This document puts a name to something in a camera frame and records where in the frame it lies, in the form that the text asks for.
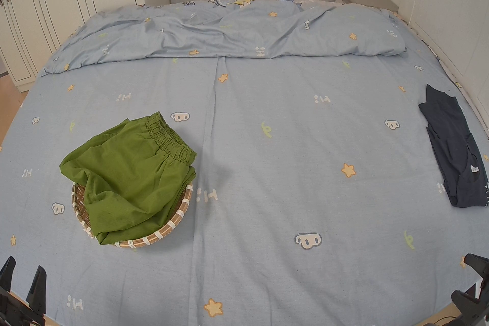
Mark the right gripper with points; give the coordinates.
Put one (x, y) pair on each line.
(480, 317)

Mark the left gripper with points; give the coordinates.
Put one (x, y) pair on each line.
(15, 313)

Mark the green shorts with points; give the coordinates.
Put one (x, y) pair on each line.
(122, 171)

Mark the round woven basket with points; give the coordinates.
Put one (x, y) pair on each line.
(174, 223)

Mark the bed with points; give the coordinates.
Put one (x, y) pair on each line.
(286, 164)

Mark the dark blue T-shirt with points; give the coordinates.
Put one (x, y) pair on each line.
(450, 148)

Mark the white wardrobe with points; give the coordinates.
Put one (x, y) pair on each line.
(57, 3)

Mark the pale blue quilt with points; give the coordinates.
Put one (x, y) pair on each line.
(248, 34)

